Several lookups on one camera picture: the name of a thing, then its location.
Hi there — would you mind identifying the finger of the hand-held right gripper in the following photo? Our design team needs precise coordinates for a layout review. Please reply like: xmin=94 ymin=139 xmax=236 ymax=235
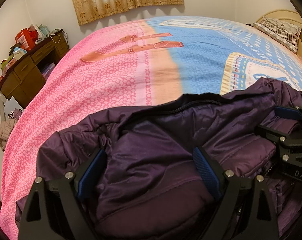
xmin=255 ymin=124 xmax=302 ymax=155
xmin=274 ymin=102 xmax=302 ymax=125

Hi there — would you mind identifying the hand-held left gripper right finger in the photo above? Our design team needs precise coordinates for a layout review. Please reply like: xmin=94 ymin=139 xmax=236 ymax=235
xmin=192 ymin=146 xmax=280 ymax=240

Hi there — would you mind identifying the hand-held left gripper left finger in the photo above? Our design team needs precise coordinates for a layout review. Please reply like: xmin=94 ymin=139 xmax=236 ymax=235
xmin=17 ymin=149 xmax=108 ymax=240

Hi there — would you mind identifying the purple quilted jacket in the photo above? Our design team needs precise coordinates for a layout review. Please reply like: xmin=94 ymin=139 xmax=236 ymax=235
xmin=15 ymin=77 xmax=302 ymax=240

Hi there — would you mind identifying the patterned grey pillow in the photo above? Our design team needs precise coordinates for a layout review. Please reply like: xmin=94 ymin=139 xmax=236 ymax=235
xmin=253 ymin=17 xmax=302 ymax=53

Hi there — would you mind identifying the bed with pink-blue cover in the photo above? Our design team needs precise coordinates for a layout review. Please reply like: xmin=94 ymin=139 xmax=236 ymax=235
xmin=0 ymin=16 xmax=302 ymax=240

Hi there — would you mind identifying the beige padded jacket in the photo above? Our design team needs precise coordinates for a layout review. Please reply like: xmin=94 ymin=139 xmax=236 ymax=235
xmin=0 ymin=117 xmax=18 ymax=152

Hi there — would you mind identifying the white paper bag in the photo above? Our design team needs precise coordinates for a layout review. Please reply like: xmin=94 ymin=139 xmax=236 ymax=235
xmin=0 ymin=96 xmax=25 ymax=120

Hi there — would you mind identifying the stack of boxes under desk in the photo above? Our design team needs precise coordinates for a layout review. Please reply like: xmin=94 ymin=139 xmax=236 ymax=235
xmin=41 ymin=62 xmax=58 ymax=78

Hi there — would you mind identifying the brown wooden desk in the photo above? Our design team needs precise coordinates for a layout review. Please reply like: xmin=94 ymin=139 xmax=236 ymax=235
xmin=0 ymin=32 xmax=70 ymax=109

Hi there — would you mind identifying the green cloth bundle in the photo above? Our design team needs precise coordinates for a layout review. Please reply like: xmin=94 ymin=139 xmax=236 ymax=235
xmin=1 ymin=55 xmax=17 ymax=68

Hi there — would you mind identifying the cream bed frame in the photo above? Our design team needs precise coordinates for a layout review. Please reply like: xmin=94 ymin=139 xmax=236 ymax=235
xmin=255 ymin=10 xmax=302 ymax=64

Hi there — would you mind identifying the white cable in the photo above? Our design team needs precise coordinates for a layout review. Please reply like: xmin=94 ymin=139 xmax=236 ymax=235
xmin=49 ymin=33 xmax=62 ymax=45

